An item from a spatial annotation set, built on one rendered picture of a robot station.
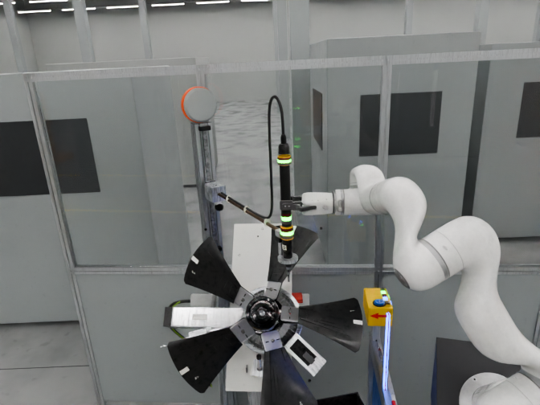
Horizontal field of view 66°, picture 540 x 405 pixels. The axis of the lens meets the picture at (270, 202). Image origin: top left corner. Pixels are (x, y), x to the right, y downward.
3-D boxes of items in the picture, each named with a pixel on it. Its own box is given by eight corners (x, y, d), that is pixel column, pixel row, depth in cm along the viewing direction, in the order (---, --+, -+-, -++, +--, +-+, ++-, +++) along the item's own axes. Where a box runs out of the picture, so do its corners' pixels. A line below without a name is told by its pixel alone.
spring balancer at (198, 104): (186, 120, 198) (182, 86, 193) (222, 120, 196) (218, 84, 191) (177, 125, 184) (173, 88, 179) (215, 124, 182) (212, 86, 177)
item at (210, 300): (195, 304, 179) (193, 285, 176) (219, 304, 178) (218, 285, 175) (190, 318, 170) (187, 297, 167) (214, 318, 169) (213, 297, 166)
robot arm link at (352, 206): (344, 186, 131) (344, 214, 131) (386, 185, 130) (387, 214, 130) (341, 187, 140) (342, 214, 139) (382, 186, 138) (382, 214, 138)
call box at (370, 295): (362, 308, 190) (363, 287, 187) (385, 308, 189) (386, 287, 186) (367, 329, 175) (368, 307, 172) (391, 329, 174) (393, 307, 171)
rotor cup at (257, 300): (242, 303, 159) (236, 298, 147) (278, 292, 160) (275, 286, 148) (252, 341, 154) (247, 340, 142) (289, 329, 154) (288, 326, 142)
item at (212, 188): (204, 198, 196) (202, 181, 194) (218, 195, 200) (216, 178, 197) (212, 204, 188) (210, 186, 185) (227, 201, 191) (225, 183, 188)
